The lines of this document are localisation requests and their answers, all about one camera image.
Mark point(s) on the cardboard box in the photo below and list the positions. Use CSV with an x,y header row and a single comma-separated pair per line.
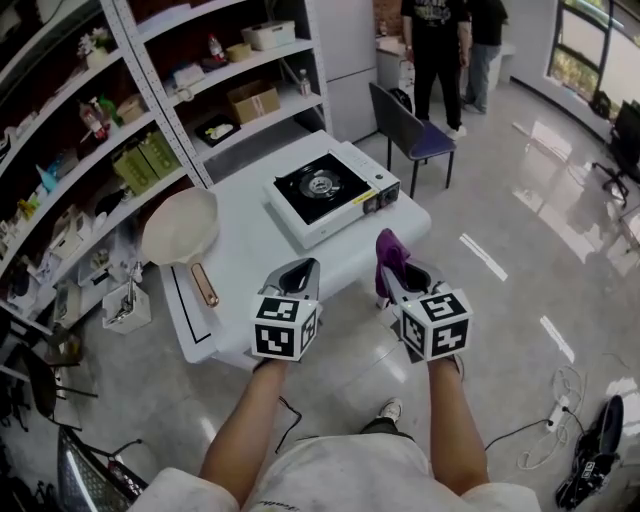
x,y
252,102

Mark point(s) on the white utensil holder box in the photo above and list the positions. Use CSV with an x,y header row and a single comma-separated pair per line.
x,y
131,312

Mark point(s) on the white refrigerator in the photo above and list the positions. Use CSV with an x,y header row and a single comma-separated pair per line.
x,y
347,60

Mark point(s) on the green carton box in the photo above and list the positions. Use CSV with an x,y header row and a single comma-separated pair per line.
x,y
160,152
135,170

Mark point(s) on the black mesh chair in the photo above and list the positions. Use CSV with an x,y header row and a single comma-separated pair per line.
x,y
90,480

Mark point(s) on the white power strip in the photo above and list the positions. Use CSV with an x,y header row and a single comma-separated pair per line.
x,y
557,412

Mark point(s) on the white storage basket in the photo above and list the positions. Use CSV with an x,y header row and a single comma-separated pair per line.
x,y
270,35

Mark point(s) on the window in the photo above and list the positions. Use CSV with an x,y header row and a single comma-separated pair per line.
x,y
595,45

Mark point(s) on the person's right forearm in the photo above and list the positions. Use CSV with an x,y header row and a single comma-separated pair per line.
x,y
457,430

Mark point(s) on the person's left forearm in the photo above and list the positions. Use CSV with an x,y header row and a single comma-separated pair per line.
x,y
245,430

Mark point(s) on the black bag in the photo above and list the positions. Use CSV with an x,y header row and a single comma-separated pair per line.
x,y
597,455

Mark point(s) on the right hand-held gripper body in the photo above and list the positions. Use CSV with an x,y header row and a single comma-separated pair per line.
x,y
440,325

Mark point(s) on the beige small box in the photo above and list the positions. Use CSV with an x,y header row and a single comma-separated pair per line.
x,y
131,109

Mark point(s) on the grey chair purple seat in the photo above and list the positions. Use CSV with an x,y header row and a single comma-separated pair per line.
x,y
415,135

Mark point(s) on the white metal shelving unit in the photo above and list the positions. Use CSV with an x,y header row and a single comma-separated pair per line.
x,y
150,75

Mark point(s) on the black food tray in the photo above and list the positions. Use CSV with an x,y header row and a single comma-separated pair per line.
x,y
217,131

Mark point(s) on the white flower pot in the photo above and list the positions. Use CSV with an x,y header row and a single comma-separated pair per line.
x,y
96,50

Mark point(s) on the red spray bottle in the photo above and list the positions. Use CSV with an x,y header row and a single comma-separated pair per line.
x,y
95,122

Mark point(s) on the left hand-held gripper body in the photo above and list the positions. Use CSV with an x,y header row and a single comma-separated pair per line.
x,y
285,325

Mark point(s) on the clear plastic bottle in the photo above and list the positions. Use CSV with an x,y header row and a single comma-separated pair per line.
x,y
305,84

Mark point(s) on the person's white clothing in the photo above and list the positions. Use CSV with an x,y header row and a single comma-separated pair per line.
x,y
350,475

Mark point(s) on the white portable stove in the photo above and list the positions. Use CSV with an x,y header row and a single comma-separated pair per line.
x,y
320,220

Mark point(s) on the black office chair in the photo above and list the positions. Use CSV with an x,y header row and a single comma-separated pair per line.
x,y
625,145

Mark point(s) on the red capped bottle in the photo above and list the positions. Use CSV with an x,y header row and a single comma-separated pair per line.
x,y
215,49

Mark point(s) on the purple cloth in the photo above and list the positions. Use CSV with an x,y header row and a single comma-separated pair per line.
x,y
389,252

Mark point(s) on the person's white shoe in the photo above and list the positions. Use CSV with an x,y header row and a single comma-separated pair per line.
x,y
391,410

